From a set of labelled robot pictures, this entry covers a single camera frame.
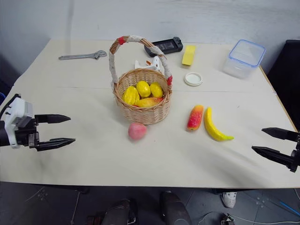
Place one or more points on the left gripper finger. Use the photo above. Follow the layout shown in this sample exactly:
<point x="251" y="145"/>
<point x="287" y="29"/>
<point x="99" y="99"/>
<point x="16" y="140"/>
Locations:
<point x="52" y="118"/>
<point x="56" y="143"/>

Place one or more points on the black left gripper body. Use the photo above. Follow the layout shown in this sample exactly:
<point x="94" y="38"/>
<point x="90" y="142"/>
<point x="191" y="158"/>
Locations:
<point x="25" y="136"/>

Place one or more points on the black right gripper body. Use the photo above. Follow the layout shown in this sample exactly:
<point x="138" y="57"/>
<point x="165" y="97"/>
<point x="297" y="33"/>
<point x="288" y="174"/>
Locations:
<point x="298" y="157"/>

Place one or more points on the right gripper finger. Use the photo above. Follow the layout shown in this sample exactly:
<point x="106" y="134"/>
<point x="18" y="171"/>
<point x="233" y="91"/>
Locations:
<point x="281" y="134"/>
<point x="274" y="154"/>

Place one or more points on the white toy behind basket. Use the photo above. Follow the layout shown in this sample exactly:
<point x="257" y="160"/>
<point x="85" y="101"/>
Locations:
<point x="153" y="63"/>

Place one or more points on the beige table cover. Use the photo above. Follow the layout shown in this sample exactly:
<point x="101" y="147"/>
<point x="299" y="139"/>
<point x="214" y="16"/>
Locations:
<point x="93" y="152"/>

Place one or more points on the blue rod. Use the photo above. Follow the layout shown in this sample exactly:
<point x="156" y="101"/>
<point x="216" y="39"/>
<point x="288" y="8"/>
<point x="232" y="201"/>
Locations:
<point x="289" y="207"/>

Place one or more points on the white shoe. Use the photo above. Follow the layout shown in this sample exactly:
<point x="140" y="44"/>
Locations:
<point x="229" y="199"/>

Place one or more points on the yellow banana toy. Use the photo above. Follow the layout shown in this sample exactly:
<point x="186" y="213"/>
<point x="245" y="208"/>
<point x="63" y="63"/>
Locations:
<point x="212" y="127"/>

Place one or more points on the silver adjustable wrench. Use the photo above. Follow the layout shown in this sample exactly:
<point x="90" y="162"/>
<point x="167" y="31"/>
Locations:
<point x="82" y="55"/>

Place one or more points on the yellow lemon toy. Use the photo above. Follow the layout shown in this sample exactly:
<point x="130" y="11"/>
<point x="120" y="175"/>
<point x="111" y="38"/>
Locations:
<point x="130" y="96"/>
<point x="156" y="90"/>
<point x="143" y="88"/>

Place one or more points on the pink peach toy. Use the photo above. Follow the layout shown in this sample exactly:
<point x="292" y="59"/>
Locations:
<point x="137" y="131"/>

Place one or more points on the clear container with blue lid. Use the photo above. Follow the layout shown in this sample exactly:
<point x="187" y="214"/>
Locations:
<point x="243" y="59"/>

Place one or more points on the red yellow mango toy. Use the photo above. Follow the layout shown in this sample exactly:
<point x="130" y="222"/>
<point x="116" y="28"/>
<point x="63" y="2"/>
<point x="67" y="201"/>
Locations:
<point x="195" y="117"/>

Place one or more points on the dark rounded shape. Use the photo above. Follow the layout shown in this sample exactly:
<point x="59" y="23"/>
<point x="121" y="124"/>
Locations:
<point x="119" y="212"/>

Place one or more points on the orange yellow mango toy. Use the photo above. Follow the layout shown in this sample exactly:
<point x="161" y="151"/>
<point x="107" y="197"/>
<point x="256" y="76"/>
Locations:
<point x="147" y="102"/>

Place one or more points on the white round lid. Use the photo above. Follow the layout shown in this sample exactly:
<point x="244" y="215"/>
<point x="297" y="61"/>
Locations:
<point x="192" y="78"/>

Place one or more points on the yellow sponge block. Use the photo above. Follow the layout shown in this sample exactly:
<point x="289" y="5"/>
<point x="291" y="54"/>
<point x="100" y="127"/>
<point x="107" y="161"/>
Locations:
<point x="189" y="55"/>

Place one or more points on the black handheld game console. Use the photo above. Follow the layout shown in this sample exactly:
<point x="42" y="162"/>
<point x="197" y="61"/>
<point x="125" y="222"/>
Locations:
<point x="165" y="45"/>

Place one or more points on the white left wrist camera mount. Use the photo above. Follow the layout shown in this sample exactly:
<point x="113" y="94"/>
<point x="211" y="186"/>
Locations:
<point x="20" y="110"/>

